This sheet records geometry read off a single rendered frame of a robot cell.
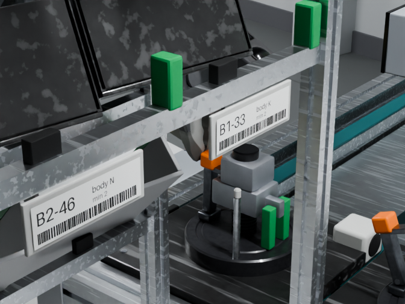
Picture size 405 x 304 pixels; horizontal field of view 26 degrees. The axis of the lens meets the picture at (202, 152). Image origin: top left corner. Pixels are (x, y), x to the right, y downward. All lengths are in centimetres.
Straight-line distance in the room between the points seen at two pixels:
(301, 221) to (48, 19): 28
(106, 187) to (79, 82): 7
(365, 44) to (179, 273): 395
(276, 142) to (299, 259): 65
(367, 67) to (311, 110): 405
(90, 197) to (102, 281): 53
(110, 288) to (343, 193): 44
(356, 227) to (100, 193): 61
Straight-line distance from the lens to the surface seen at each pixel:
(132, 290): 99
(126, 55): 56
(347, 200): 128
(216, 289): 96
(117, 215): 75
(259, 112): 58
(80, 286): 101
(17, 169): 44
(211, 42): 60
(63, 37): 52
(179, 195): 119
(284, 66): 60
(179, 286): 97
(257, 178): 97
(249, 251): 99
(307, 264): 71
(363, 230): 105
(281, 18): 530
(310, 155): 67
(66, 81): 51
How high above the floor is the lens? 150
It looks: 24 degrees down
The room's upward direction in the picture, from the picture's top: straight up
